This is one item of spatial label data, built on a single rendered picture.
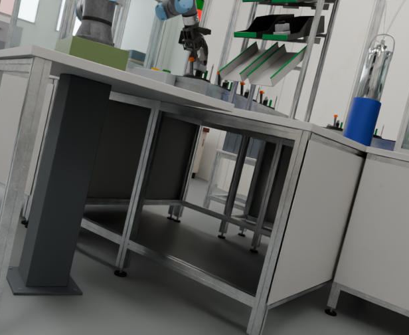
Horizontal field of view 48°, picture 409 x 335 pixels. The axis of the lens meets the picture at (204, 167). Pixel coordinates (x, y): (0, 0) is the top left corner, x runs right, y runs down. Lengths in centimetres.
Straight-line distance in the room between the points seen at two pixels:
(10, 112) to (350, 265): 208
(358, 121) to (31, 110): 182
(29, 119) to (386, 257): 170
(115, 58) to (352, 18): 451
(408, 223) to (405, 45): 332
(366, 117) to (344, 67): 317
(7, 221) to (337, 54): 502
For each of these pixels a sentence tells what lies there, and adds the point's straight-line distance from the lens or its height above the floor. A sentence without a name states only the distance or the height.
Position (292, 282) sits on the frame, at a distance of 194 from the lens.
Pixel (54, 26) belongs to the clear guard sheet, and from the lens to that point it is 283.
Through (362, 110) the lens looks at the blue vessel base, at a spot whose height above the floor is 106.
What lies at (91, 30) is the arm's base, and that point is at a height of 101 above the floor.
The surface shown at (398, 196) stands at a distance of 232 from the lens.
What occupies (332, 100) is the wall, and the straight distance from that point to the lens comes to 578.
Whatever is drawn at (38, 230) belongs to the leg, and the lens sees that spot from 183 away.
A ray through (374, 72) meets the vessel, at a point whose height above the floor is 128.
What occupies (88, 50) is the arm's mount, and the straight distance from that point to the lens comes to 175.
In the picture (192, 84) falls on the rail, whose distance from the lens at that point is 208.
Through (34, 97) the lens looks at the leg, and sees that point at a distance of 138.
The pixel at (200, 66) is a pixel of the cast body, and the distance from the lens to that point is 226.
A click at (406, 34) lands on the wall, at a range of 545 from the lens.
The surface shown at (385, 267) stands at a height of 32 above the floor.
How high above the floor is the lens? 73
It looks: 4 degrees down
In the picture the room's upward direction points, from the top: 14 degrees clockwise
